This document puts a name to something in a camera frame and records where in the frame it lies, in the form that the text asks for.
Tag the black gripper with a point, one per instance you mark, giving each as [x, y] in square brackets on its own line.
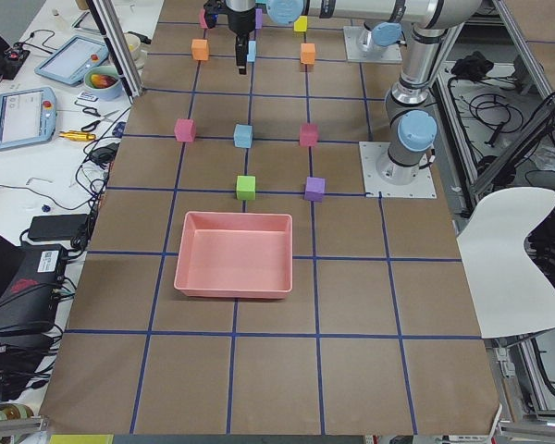
[240, 21]

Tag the light blue foam block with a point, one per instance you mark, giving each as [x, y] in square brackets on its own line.
[251, 56]
[243, 136]

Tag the crimson foam block near arm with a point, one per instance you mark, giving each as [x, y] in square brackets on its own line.
[308, 135]

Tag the orange foam block near arm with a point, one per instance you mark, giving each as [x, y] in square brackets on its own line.
[308, 54]

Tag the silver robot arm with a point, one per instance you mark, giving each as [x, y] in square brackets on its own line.
[413, 130]
[380, 35]

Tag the purple foam block far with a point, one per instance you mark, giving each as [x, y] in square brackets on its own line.
[258, 18]

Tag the orange foam block outer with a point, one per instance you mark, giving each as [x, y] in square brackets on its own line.
[200, 50]

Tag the crimson foam block far corner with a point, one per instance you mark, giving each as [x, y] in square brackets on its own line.
[202, 19]

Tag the yellow foam block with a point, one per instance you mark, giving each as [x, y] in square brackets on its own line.
[301, 24]

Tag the crimson foam block outer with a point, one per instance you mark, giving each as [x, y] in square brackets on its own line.
[185, 130]

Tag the green foam block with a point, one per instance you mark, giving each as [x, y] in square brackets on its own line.
[246, 187]

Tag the light blue bowl with fruit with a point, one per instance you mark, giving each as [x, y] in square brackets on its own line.
[103, 82]

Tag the purple foam block near tray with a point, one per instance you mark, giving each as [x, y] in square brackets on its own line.
[315, 189]

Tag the teach pendant far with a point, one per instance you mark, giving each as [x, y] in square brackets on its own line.
[71, 62]

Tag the teach pendant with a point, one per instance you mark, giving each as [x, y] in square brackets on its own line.
[71, 62]
[27, 117]

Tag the brass cylinder tool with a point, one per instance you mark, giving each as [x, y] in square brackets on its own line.
[77, 136]

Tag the pink plastic tray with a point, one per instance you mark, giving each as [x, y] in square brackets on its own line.
[235, 255]

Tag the teach pendant near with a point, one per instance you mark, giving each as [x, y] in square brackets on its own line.
[27, 117]

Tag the black power adapter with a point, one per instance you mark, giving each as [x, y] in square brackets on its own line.
[56, 228]

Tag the black computer box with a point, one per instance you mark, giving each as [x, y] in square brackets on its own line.
[29, 279]

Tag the white chair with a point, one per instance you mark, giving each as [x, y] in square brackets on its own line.
[511, 296]

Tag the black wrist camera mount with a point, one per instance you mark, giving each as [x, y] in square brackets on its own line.
[213, 8]

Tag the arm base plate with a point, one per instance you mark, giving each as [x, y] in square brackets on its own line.
[383, 178]
[354, 52]

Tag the aluminium frame post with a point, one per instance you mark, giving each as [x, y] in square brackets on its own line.
[108, 25]

